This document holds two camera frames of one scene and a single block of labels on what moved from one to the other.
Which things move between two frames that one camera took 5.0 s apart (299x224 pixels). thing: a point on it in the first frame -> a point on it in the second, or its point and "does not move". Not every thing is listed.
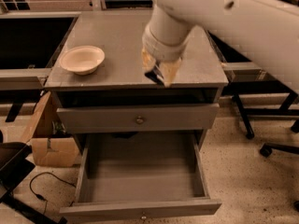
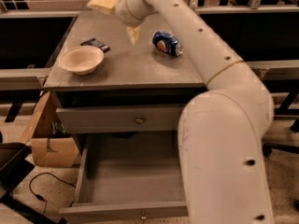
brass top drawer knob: [139, 120] does not move
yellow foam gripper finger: [169, 70] -> [105, 4]
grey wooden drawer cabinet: [139, 141] does not move
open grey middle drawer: [140, 175] does not move
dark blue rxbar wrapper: [153, 76] -> [94, 42]
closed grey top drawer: [137, 119] does not move
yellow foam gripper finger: [148, 61] -> [133, 33]
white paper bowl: [83, 60] does not move
